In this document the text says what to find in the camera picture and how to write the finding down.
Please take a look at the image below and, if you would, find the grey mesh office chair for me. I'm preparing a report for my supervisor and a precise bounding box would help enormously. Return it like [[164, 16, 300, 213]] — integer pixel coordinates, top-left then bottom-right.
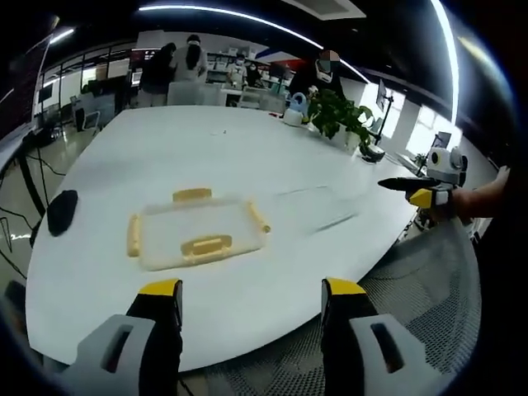
[[205, 216, 484, 396]]

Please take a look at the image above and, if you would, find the black cable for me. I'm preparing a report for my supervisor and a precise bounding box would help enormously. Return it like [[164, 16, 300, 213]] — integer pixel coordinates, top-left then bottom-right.
[[0, 135, 67, 277]]

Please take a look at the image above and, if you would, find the black and white bowl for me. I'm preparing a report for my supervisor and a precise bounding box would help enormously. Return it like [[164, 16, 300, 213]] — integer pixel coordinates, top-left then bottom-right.
[[360, 143, 387, 163]]

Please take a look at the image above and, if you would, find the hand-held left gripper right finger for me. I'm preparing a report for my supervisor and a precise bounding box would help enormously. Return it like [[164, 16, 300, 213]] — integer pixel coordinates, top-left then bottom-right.
[[320, 276, 451, 396]]

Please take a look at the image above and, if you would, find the green potted plant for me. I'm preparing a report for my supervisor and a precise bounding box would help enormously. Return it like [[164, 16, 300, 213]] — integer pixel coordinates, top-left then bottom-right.
[[306, 87, 375, 157]]

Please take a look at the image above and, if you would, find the white mesh office chair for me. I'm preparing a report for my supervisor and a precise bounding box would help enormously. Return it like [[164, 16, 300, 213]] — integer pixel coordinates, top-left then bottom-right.
[[73, 105, 103, 136]]

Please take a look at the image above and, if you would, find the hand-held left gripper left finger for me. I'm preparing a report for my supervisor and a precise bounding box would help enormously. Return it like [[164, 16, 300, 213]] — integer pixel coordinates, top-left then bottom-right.
[[61, 278, 185, 396]]

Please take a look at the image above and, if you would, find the person's right hand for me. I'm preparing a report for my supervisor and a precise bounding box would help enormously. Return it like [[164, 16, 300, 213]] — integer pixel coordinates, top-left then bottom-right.
[[451, 163, 512, 219]]

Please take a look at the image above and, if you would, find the clear lid with yellow clips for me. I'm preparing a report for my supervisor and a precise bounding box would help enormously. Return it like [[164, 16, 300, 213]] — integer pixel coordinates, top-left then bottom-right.
[[125, 186, 273, 272]]

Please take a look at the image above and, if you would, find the black cloth bundle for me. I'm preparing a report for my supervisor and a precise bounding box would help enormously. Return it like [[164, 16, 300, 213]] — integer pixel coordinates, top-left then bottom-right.
[[46, 189, 79, 238]]

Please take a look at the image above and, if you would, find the white and blue kettle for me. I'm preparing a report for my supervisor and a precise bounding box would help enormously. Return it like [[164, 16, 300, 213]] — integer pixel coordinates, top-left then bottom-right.
[[281, 92, 309, 127]]

